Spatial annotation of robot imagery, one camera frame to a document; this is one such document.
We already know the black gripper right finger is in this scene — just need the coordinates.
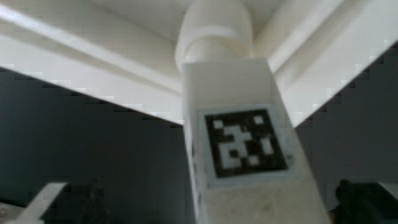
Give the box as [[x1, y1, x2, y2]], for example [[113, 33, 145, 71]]
[[335, 182, 398, 224]]

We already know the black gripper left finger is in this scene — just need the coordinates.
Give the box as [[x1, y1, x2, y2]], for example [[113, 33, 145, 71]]
[[17, 178, 111, 224]]

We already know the white table leg with tag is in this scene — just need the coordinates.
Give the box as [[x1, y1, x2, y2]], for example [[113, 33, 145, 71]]
[[177, 0, 331, 224]]

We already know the white square tabletop with sockets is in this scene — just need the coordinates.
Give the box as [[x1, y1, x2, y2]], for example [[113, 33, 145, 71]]
[[0, 0, 398, 123]]

